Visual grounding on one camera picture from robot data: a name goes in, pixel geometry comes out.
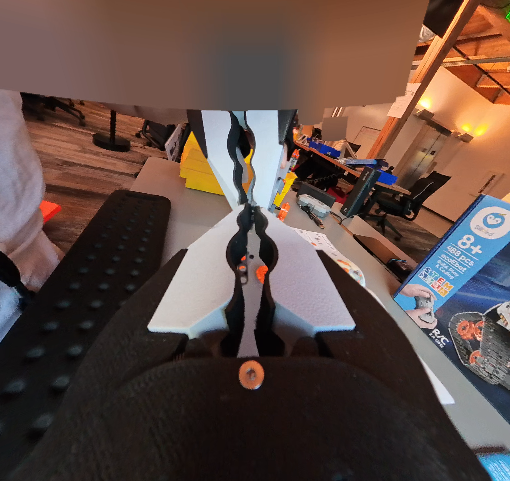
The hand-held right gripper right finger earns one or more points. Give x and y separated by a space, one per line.
306 289

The black box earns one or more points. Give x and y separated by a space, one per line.
318 192

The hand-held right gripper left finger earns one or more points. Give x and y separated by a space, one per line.
199 289

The black upright device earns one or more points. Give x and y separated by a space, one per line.
360 190

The white papers on column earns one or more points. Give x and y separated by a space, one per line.
402 102

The wooden column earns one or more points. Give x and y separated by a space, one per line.
430 74

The orange brick wheel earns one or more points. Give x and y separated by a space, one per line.
261 274

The blue storage bin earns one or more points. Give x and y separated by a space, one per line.
324 149

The person's pale sweatshirt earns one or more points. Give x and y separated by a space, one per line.
20 178

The metal elevator door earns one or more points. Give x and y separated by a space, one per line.
422 150

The black studded pad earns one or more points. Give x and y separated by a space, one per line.
99 249

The grey brick beam blue pins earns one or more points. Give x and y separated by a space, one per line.
243 275

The blue toy kit box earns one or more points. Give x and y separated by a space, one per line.
458 289

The blue building booklet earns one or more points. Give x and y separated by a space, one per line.
496 467

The black office chair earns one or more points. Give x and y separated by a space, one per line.
55 106
157 134
414 198

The grey battery box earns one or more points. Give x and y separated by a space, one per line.
314 206

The black round stand base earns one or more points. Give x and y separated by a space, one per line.
111 142

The wooden background desk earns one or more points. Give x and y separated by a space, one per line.
346 166

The yellow storage bin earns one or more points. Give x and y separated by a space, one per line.
199 178

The orange plastic piece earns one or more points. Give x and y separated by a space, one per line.
50 210

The grey desk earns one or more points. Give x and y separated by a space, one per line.
191 214

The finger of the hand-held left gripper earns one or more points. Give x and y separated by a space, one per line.
267 154
217 146

